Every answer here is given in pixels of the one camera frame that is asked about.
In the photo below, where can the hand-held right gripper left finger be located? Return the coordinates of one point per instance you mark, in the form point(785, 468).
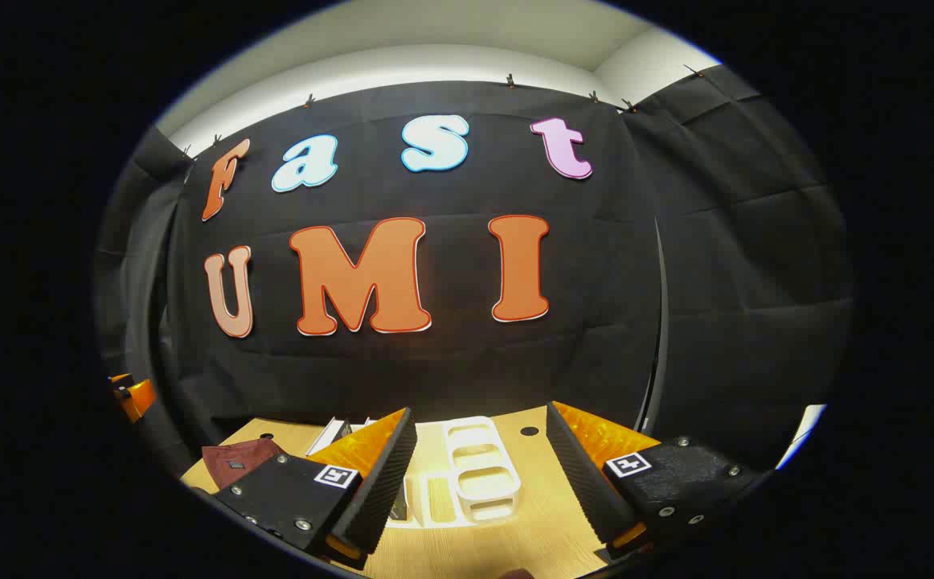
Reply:
point(298, 498)

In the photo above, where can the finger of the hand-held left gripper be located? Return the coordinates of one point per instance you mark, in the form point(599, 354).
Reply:
point(136, 398)

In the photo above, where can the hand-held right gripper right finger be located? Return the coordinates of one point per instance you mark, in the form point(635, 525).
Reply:
point(587, 482)

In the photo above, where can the maroon schoolbag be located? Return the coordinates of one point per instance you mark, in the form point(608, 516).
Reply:
point(238, 466)

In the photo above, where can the grey spine book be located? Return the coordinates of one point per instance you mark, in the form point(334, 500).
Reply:
point(329, 436)

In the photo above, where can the white bookshelf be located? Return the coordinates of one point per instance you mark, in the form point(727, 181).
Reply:
point(483, 482)

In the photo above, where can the black backdrop cloth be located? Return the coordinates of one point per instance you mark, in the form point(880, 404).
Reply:
point(451, 362)

